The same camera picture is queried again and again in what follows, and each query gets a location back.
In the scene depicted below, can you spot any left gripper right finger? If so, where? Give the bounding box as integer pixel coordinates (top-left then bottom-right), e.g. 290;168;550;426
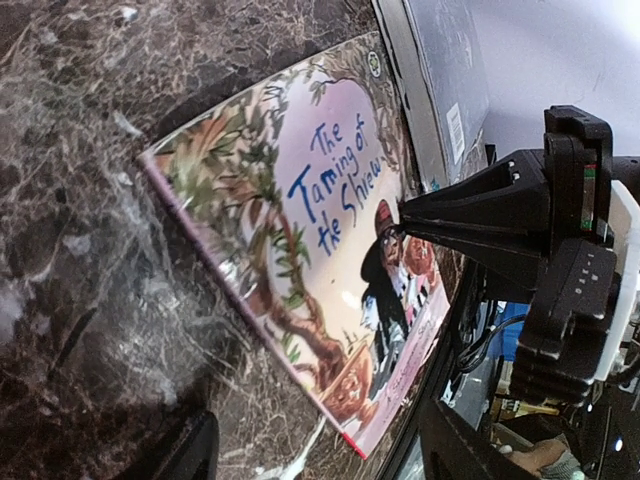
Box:
419;399;536;480

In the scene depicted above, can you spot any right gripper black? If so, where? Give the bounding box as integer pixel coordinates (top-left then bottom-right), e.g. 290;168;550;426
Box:
399;105;639;405

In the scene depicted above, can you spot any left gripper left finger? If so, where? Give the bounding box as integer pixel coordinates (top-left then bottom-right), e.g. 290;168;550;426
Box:
151;410;220;480

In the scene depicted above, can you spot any Taming of the Shrew book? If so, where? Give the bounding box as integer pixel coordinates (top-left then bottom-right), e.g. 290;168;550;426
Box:
140;32;450;457

